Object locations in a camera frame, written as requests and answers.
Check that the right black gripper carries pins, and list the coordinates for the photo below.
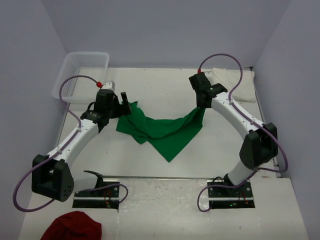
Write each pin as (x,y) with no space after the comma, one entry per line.
(201,106)

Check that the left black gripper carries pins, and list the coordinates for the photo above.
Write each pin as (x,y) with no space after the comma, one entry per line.
(124,109)

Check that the green t shirt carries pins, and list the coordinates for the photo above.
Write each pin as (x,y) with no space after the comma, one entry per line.
(168,136)

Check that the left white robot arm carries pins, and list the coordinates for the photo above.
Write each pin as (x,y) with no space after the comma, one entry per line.
(52,176)

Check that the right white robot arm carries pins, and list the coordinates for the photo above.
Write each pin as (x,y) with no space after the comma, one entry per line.
(258,146)

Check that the folded white t shirt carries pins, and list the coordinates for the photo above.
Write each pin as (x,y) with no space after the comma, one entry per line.
(245,91)

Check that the white plastic basket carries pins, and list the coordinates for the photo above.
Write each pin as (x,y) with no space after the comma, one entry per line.
(71,84)

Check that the red t shirt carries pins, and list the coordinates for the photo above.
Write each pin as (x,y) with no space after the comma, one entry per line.
(75,225)

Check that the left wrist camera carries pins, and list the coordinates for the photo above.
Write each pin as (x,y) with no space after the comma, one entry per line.
(110,85)

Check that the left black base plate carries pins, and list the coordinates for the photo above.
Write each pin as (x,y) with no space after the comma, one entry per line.
(103,199)

